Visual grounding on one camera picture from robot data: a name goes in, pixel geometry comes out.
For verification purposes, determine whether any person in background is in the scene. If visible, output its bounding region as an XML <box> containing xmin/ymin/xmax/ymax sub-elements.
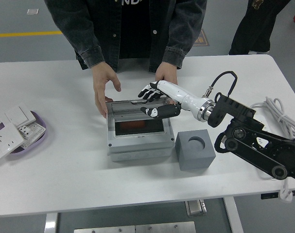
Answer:
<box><xmin>228</xmin><ymin>0</ymin><xmax>293</xmax><ymax>56</ymax></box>

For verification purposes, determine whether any grey cube with round recess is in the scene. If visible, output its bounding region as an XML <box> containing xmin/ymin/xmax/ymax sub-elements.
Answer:
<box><xmin>175</xmin><ymin>129</ymin><xmax>216</xmax><ymax>171</ymax></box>

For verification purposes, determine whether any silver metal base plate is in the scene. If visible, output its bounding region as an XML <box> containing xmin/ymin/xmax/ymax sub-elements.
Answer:
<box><xmin>73</xmin><ymin>221</ymin><xmax>196</xmax><ymax>233</ymax></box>

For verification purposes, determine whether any dark floor sign orange text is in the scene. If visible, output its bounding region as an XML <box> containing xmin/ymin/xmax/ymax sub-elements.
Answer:
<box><xmin>192</xmin><ymin>29</ymin><xmax>210</xmax><ymax>47</ymax></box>

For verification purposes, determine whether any purple tray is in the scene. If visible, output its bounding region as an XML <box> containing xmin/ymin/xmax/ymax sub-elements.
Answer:
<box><xmin>0</xmin><ymin>111</ymin><xmax>48</xmax><ymax>160</ymax></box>

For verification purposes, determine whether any grey metal table bracket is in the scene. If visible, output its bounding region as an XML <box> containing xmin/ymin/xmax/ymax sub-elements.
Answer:
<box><xmin>185</xmin><ymin>199</ymin><xmax>208</xmax><ymax>216</ymax></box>

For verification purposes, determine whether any white perforated plate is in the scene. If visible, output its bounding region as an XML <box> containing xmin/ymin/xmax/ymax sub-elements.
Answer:
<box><xmin>17</xmin><ymin>121</ymin><xmax>46</xmax><ymax>149</ymax></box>

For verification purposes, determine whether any grey junction box clear lid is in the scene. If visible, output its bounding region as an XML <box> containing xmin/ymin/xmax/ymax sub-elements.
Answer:
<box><xmin>105</xmin><ymin>98</ymin><xmax>175</xmax><ymax>163</ymax></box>

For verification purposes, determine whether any black table control panel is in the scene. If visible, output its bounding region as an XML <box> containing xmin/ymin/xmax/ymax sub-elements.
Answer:
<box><xmin>260</xmin><ymin>190</ymin><xmax>295</xmax><ymax>200</ymax></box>

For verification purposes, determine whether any white wall socket plate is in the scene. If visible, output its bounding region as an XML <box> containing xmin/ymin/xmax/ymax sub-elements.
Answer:
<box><xmin>0</xmin><ymin>125</ymin><xmax>25</xmax><ymax>160</ymax></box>

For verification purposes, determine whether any yellow floor tape line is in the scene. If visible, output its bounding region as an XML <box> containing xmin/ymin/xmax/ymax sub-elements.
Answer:
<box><xmin>0</xmin><ymin>30</ymin><xmax>63</xmax><ymax>38</ymax></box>

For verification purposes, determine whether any white table leg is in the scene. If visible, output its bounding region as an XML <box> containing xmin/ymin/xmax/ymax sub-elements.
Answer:
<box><xmin>44</xmin><ymin>213</ymin><xmax>58</xmax><ymax>233</ymax></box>
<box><xmin>223</xmin><ymin>197</ymin><xmax>244</xmax><ymax>233</ymax></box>

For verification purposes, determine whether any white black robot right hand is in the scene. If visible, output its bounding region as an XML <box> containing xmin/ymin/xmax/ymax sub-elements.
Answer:
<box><xmin>137</xmin><ymin>81</ymin><xmax>207</xmax><ymax>120</ymax></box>

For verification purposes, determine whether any small white socket module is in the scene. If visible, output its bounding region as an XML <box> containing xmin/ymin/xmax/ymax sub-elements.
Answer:
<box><xmin>17</xmin><ymin>125</ymin><xmax>33</xmax><ymax>138</ymax></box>

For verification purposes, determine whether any white power plug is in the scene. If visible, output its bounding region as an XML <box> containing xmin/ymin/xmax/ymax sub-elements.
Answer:
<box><xmin>278</xmin><ymin>188</ymin><xmax>294</xmax><ymax>203</ymax></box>

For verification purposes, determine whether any person's left hand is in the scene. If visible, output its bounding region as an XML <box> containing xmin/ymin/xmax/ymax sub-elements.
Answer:
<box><xmin>155</xmin><ymin>62</ymin><xmax>178</xmax><ymax>85</ymax></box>

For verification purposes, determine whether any white wall switch plate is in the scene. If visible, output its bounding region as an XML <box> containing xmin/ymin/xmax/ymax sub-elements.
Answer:
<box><xmin>4</xmin><ymin>105</ymin><xmax>37</xmax><ymax>127</ymax></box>

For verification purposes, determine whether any person's right hand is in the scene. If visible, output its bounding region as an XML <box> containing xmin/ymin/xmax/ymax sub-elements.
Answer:
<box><xmin>90</xmin><ymin>62</ymin><xmax>121</xmax><ymax>119</ymax></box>

